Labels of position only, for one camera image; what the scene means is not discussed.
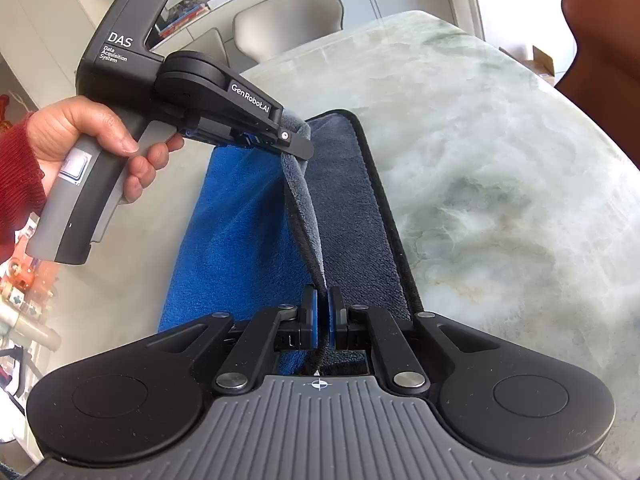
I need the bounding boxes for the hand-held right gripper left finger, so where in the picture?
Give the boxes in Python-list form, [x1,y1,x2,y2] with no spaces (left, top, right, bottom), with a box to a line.
[148,287,319,395]

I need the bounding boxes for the large grey upholstered chair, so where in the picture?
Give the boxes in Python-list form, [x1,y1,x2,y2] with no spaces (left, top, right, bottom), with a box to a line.
[232,0,346,63]

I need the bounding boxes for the brown leather chair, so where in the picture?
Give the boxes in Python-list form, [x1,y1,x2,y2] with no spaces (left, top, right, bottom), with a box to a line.
[554,0,640,137]

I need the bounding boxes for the person's left forearm red sleeve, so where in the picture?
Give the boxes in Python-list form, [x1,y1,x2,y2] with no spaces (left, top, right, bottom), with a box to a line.
[0,112,52,267]

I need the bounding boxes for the grey metal tube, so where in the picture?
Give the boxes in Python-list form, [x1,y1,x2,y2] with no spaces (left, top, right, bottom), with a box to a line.
[0,305,62,353]

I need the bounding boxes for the cardboard box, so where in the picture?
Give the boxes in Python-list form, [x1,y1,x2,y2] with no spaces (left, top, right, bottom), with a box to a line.
[531,44,577,87]

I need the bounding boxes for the person's left hand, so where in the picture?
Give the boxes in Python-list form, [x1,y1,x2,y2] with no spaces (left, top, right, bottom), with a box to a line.
[25,97,186,206]

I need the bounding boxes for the stack of colourful books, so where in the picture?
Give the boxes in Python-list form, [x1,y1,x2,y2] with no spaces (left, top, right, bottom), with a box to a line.
[159,0,213,37]

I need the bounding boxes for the blue and grey towel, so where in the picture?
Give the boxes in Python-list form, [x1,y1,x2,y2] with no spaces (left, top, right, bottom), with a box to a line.
[157,108,427,377]

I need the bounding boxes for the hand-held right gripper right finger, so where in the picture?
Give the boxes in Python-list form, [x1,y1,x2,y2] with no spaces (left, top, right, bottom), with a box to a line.
[326,287,502,394]

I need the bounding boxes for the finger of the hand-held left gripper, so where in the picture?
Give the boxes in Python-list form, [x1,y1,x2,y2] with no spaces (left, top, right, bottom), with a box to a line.
[181,126,275,154]
[199,77,315,161]

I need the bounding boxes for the small grey upholstered chair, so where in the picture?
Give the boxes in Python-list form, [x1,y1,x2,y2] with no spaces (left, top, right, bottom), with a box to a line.
[167,27,232,70]

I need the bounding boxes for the colourful toys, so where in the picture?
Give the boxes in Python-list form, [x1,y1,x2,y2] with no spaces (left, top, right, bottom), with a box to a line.
[0,247,58,318]

